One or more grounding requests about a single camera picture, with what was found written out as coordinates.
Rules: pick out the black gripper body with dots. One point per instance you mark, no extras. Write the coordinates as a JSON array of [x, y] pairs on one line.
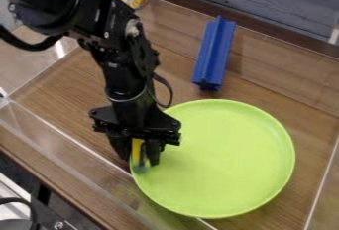
[[124, 126]]

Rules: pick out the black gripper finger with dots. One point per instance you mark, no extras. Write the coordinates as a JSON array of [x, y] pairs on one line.
[[154, 148], [120, 143]]

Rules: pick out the yellow toy banana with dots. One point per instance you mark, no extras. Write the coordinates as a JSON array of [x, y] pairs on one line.
[[138, 159]]

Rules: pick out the green round plate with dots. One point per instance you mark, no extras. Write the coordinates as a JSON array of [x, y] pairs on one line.
[[231, 165]]

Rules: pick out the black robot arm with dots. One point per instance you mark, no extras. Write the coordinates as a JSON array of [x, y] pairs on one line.
[[108, 31]]

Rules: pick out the blue plastic block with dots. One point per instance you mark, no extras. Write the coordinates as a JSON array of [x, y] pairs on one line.
[[214, 52]]

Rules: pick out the black device under table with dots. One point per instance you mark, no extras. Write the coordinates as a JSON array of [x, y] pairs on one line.
[[41, 218]]

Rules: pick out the clear acrylic enclosure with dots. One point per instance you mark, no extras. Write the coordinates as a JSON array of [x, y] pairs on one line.
[[288, 79]]

